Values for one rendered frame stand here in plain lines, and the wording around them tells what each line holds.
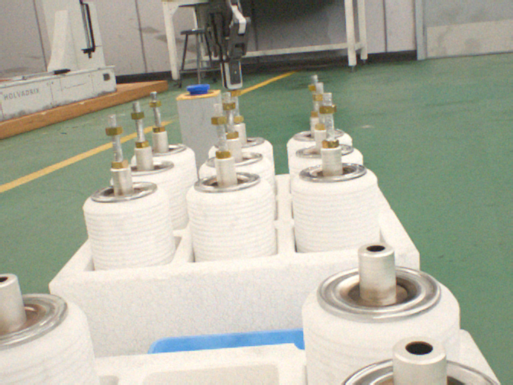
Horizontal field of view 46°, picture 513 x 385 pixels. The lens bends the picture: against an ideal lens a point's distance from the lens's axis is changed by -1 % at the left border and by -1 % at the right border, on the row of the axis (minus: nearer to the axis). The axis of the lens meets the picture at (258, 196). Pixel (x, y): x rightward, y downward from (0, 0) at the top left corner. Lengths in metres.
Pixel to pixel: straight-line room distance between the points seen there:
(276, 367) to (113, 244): 0.28
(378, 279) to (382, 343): 0.04
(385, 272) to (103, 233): 0.38
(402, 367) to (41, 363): 0.22
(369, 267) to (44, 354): 0.20
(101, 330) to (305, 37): 5.21
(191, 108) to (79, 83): 3.12
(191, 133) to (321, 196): 0.46
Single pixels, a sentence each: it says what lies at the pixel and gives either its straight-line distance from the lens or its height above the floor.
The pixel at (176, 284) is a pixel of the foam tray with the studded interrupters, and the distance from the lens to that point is 0.65.
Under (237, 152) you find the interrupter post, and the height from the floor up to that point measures 0.26.
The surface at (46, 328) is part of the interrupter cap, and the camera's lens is 0.40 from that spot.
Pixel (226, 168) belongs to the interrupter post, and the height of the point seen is 0.27.
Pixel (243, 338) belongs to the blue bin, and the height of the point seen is 0.12.
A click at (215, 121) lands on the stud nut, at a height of 0.32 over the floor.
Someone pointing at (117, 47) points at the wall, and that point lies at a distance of 6.53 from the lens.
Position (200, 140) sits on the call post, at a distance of 1.06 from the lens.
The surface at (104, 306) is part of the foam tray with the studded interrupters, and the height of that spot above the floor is 0.15.
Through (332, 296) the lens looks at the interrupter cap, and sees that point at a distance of 0.38.
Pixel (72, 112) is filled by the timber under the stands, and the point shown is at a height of 0.03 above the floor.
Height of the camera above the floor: 0.42
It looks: 15 degrees down
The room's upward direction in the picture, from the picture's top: 6 degrees counter-clockwise
